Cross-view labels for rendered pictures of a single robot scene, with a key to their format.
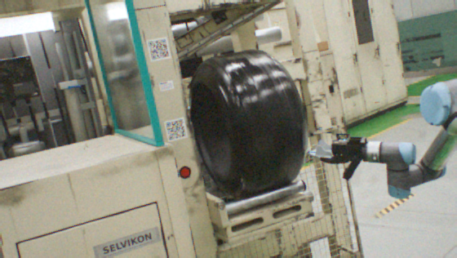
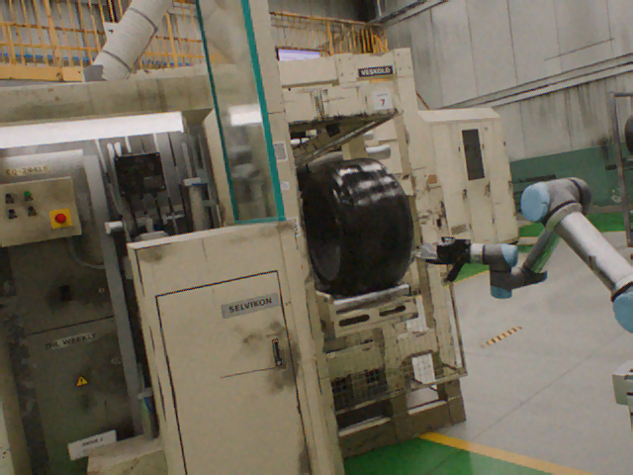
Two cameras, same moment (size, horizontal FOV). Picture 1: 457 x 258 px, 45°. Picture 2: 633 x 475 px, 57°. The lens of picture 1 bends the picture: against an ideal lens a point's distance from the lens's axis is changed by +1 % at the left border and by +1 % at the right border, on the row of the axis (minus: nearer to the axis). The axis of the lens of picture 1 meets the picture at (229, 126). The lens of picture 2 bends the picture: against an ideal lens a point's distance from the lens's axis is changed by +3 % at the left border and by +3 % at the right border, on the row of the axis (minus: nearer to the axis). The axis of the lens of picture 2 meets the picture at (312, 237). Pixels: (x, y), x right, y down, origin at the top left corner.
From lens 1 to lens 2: 27 cm
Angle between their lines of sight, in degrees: 4
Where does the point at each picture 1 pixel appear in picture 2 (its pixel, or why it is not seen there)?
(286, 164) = (393, 264)
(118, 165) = (245, 235)
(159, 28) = (278, 132)
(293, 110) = (401, 212)
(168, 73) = (285, 175)
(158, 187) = (279, 257)
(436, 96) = (535, 194)
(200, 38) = (314, 149)
